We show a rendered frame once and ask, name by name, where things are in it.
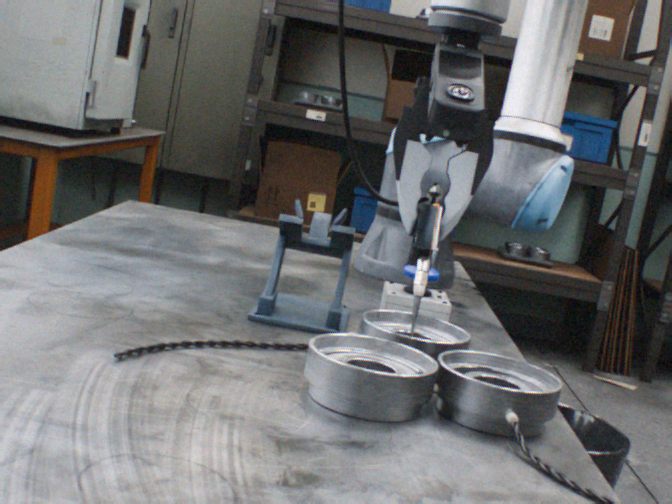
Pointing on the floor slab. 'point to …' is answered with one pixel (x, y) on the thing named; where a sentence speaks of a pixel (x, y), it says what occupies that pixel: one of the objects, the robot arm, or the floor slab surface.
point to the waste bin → (598, 441)
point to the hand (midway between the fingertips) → (426, 225)
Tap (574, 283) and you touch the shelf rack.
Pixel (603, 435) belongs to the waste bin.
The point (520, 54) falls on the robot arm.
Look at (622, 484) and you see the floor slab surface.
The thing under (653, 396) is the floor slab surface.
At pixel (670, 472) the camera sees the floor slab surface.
